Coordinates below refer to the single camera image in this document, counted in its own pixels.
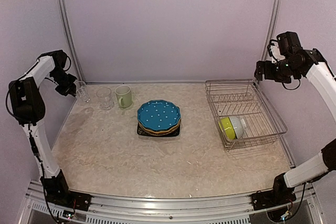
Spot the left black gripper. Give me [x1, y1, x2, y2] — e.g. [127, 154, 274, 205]
[50, 67, 77, 95]

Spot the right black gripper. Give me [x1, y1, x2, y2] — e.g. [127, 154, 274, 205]
[256, 57, 301, 83]

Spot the clear glass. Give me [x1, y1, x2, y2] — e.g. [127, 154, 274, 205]
[96, 88, 114, 110]
[75, 81, 90, 102]

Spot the white patterned bowl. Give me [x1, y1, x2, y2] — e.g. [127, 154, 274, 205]
[227, 116, 247, 140]

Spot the pale green mug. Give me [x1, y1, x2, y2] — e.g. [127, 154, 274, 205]
[115, 84, 132, 109]

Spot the black square floral plate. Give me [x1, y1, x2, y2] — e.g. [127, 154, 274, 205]
[136, 123, 181, 137]

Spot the blue polka dot plate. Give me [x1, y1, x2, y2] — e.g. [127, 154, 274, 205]
[137, 100, 181, 132]

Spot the orange polka dot plate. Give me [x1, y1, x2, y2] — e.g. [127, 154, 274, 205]
[138, 119, 181, 135]

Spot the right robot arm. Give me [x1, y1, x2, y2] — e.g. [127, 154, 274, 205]
[252, 31, 335, 209]

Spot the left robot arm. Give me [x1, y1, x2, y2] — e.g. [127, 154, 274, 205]
[6, 50, 77, 206]

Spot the yellow-green bowl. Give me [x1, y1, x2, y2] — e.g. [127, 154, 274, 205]
[218, 117, 236, 140]

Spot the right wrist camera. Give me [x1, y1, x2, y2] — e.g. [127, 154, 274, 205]
[267, 39, 284, 63]

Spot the metal wire dish rack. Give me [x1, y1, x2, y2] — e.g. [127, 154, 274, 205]
[205, 79, 288, 151]

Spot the right vertical aluminium post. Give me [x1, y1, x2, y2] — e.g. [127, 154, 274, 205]
[261, 0, 281, 60]

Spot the vertical aluminium post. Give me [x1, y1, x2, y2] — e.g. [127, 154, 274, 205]
[261, 0, 281, 60]
[57, 0, 85, 81]

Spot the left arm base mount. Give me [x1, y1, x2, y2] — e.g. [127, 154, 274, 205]
[46, 191, 92, 211]

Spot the left vertical aluminium post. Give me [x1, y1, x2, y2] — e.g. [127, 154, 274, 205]
[57, 0, 85, 81]

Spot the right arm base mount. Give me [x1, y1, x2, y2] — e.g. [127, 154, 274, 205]
[251, 190, 297, 211]

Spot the aluminium front frame rail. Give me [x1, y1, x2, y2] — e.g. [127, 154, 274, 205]
[14, 180, 326, 223]

